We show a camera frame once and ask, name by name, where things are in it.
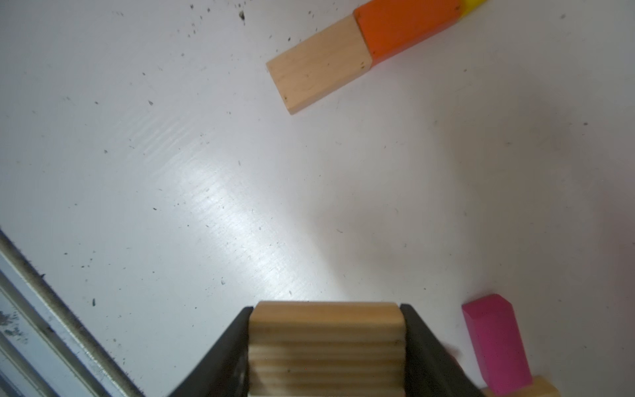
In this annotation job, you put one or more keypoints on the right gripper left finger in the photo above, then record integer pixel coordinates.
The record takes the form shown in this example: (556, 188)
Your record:
(224, 370)

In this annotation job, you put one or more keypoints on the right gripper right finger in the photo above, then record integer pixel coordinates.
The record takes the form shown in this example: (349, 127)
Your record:
(430, 370)

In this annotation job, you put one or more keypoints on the natural wood block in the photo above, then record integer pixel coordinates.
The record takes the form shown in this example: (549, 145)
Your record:
(320, 65)
(538, 386)
(326, 349)

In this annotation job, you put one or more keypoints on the magenta block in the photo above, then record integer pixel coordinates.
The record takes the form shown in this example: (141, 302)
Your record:
(498, 345)

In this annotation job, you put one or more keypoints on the orange block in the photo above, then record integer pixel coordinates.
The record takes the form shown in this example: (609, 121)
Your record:
(392, 26)

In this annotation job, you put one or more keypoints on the natural wood block in pile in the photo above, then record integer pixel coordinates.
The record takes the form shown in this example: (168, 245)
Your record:
(538, 386)

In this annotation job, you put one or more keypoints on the yellow block in row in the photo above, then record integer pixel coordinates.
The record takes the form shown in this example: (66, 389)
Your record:
(469, 6)

